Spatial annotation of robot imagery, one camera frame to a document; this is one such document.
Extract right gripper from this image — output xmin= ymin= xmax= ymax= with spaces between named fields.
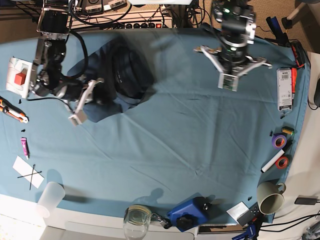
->
xmin=68 ymin=77 xmax=104 ymax=126

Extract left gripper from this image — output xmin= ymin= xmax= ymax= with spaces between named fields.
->
xmin=193 ymin=45 xmax=272 ymax=92

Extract dark blue T-shirt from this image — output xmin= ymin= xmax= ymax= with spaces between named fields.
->
xmin=63 ymin=37 xmax=155 ymax=123

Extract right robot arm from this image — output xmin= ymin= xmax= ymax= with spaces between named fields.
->
xmin=29 ymin=0 xmax=104 ymax=126

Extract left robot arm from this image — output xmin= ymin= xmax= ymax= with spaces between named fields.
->
xmin=194 ymin=0 xmax=272 ymax=92

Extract pink glue tube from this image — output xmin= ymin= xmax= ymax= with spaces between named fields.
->
xmin=20 ymin=137 xmax=30 ymax=160

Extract orange utility knife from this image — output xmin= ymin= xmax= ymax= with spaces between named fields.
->
xmin=0 ymin=97 xmax=29 ymax=124

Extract orange black pliers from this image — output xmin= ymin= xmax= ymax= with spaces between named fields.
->
xmin=290 ymin=40 xmax=306 ymax=68

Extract red cube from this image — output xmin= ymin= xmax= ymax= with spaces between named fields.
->
xmin=14 ymin=72 xmax=27 ymax=86

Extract white paper card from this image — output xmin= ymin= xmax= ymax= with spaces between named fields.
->
xmin=12 ymin=156 xmax=44 ymax=189

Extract white power strip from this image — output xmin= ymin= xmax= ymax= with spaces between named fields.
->
xmin=111 ymin=19 xmax=173 ymax=30

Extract frosted plastic cup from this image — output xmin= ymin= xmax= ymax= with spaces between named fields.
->
xmin=36 ymin=181 xmax=66 ymax=218

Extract blue table cloth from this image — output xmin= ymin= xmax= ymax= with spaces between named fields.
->
xmin=0 ymin=28 xmax=310 ymax=223

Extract purple tape roll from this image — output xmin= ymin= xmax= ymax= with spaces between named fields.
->
xmin=271 ymin=133 xmax=287 ymax=149

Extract small battery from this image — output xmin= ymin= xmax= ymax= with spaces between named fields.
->
xmin=281 ymin=127 xmax=295 ymax=136

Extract white marker pen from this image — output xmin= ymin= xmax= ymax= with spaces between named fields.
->
xmin=260 ymin=149 xmax=285 ymax=173

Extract red tape roll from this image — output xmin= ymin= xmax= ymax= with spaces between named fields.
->
xmin=275 ymin=156 xmax=290 ymax=170

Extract clear wine glass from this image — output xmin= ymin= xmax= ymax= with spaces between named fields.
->
xmin=123 ymin=204 xmax=152 ymax=240

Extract beige ceramic mug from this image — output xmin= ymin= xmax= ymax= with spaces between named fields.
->
xmin=256 ymin=181 xmax=287 ymax=215

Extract blue plastic box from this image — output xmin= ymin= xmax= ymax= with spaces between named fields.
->
xmin=166 ymin=196 xmax=212 ymax=232

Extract black remote control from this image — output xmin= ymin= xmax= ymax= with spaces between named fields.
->
xmin=237 ymin=202 xmax=261 ymax=226

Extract black power adapter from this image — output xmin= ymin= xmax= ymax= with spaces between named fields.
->
xmin=294 ymin=196 xmax=320 ymax=206

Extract blue clamp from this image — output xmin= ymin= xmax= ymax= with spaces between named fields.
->
xmin=231 ymin=223 xmax=261 ymax=240

